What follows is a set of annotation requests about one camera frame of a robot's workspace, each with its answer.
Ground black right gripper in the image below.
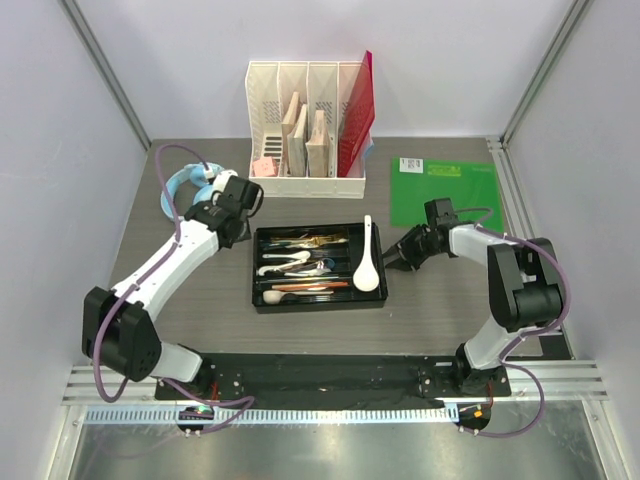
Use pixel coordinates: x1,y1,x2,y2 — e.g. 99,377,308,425
383,224,443,271

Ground light blue headphones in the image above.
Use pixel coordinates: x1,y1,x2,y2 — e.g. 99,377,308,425
159,162,224,221

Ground white thin plastic spoon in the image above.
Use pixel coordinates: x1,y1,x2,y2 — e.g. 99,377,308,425
262,251,311,263

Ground small white ceramic spoon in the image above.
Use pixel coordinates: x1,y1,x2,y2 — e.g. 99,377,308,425
262,290,296,305

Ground black cutlery tray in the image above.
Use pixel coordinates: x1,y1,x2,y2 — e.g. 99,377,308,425
251,215,388,314

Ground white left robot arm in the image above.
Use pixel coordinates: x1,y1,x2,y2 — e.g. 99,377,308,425
81,175,263,399

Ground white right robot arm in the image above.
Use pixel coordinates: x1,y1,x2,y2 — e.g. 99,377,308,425
383,198,570,396

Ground large white ceramic spoon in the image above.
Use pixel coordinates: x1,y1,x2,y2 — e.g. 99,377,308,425
353,215,380,292

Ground pink cube box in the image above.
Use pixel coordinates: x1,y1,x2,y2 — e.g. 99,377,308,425
252,156,279,178

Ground green cutting mat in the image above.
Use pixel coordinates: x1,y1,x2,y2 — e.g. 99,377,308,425
390,157,505,231

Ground orange chopstick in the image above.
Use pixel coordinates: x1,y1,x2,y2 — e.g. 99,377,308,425
272,281,350,291

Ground mesh zipper pouch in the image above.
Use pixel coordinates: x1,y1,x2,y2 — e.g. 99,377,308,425
361,138,374,159

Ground white chopstick in tray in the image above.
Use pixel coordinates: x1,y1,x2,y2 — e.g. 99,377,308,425
281,289,334,296

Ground wooden board right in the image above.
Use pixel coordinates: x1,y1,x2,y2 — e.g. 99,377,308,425
305,110,330,178

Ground wooden board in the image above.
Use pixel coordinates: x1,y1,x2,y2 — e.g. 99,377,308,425
305,110,330,178
281,91,308,177

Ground wooden board left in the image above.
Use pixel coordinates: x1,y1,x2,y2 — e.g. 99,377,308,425
281,91,308,177

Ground magenta plastic folder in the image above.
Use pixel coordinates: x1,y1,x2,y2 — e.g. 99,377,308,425
337,50,375,178

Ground white file organizer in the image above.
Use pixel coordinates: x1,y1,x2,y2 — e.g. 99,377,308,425
245,55,375,199

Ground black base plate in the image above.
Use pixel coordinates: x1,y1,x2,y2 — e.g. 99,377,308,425
181,353,511,401

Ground white cable duct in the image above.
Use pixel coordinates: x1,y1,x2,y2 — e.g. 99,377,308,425
84,404,459,425

